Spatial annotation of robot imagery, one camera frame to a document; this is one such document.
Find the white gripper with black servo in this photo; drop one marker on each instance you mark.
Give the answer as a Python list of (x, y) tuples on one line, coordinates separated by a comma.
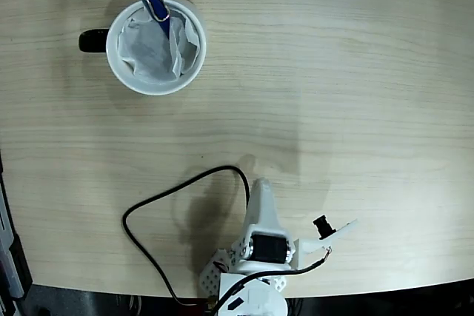
[(265, 220)]

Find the blue pen with silver clip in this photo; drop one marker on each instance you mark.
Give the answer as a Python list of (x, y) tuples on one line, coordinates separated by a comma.
[(155, 5)]

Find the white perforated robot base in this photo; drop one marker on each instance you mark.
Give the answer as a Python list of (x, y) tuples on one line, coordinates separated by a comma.
[(209, 277)]

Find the crumpled white paper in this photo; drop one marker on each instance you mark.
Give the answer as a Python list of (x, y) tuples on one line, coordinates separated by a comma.
[(148, 53)]

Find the black camera on white mount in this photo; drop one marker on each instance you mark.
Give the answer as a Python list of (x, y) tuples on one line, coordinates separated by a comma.
[(313, 243)]

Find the grey metal frame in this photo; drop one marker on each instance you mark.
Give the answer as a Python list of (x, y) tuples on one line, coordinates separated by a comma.
[(7, 257)]

